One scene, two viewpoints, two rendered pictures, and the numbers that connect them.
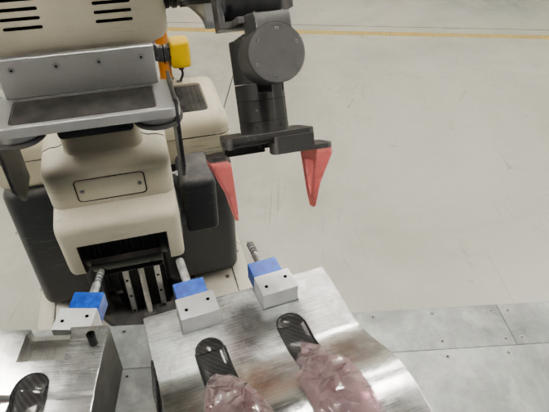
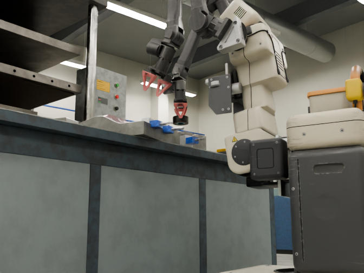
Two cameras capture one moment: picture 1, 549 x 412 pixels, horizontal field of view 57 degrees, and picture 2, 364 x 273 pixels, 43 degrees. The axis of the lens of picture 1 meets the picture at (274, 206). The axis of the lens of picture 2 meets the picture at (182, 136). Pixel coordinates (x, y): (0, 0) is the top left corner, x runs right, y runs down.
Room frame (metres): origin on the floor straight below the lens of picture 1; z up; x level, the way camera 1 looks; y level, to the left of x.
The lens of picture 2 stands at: (1.87, -1.19, 0.43)
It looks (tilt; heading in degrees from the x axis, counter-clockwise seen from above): 12 degrees up; 135
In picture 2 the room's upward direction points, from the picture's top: straight up
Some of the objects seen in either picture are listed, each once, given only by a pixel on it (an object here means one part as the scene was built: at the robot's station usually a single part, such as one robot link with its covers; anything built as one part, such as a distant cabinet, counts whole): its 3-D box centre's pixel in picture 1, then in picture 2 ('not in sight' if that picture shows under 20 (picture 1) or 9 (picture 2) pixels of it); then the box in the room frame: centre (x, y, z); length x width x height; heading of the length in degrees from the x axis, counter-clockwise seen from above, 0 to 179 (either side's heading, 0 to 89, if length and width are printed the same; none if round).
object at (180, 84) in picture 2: not in sight; (179, 86); (0.26, 0.38, 1.16); 0.07 x 0.06 x 0.07; 16
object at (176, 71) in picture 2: not in sight; (173, 81); (0.23, 0.37, 1.19); 0.11 x 0.09 x 0.12; 16
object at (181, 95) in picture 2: not in sight; (180, 97); (0.26, 0.38, 1.10); 0.10 x 0.07 x 0.07; 135
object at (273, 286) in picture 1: (263, 270); (158, 124); (0.51, 0.02, 0.85); 0.13 x 0.05 x 0.05; 21
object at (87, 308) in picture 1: (89, 303); (193, 140); (0.47, 0.26, 0.83); 0.13 x 0.05 x 0.05; 0
